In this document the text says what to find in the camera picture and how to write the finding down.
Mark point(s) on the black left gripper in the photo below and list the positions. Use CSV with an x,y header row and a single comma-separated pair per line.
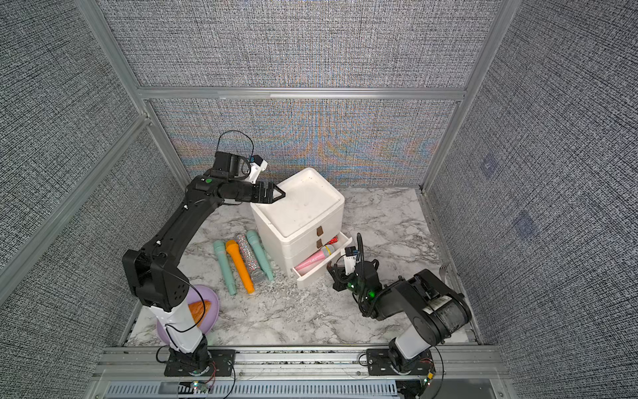
x,y
256,191

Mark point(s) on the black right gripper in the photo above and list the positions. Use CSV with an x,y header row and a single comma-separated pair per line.
x,y
344,272

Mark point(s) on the pink microphone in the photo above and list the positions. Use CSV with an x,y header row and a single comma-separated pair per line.
x,y
319,256

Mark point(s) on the white bottom drawer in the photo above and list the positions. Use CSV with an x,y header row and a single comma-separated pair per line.
x,y
312,273

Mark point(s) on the white drawer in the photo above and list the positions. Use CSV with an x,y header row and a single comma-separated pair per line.
x,y
323,228
294,255
312,273

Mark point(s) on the mint green microphone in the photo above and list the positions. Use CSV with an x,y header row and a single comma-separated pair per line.
x,y
222,256
260,254

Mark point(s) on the white top drawer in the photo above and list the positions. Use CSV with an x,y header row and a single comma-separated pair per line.
x,y
323,228

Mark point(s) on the orange microphone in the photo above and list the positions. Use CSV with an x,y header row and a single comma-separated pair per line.
x,y
233,250

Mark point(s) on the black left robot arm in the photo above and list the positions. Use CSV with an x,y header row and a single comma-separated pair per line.
x,y
153,272

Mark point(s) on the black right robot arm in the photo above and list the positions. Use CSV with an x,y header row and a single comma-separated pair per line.
x,y
433,309

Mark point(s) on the white drawer cabinet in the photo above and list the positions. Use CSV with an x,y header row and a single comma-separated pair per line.
x,y
308,195

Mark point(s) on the purple plate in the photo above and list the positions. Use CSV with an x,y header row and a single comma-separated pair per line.
x,y
200,293

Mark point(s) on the orange pastry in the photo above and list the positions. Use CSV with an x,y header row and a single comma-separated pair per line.
x,y
199,310

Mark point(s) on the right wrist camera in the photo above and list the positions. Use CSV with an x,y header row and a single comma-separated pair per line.
x,y
350,259

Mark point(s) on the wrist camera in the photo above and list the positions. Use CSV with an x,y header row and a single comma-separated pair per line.
x,y
257,166
350,259

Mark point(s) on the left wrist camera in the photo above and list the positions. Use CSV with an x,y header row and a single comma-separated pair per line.
x,y
257,166

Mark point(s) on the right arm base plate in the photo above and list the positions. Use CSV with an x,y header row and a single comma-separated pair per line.
x,y
389,362

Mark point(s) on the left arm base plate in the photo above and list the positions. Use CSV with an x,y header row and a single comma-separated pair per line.
x,y
199,363

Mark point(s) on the aluminium front rail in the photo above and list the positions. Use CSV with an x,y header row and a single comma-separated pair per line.
x,y
346,371

